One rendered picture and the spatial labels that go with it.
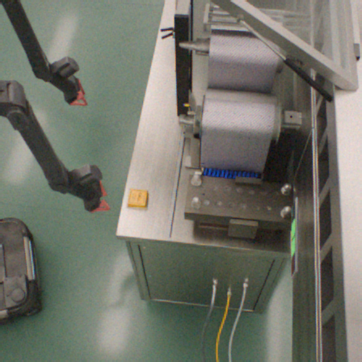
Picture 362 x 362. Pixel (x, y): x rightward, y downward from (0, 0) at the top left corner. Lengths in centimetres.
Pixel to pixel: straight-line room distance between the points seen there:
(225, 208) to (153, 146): 47
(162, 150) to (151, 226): 35
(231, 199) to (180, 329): 107
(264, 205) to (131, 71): 206
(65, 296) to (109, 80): 158
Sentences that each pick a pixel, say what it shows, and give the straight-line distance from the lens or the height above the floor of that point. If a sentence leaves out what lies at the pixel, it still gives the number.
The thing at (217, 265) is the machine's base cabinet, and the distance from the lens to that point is 199.
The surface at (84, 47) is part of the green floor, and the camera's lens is 381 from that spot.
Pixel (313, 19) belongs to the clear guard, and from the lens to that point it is 130.
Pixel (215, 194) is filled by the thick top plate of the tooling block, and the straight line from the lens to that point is 175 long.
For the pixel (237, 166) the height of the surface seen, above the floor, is 106.
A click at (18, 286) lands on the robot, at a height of 28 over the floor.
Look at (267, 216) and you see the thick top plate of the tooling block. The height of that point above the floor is 103.
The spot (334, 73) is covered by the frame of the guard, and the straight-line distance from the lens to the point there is 122.
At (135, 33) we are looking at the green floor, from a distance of 386.
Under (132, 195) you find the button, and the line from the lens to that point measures 188.
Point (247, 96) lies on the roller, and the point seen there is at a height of 123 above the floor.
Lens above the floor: 255
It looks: 59 degrees down
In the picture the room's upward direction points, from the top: 2 degrees counter-clockwise
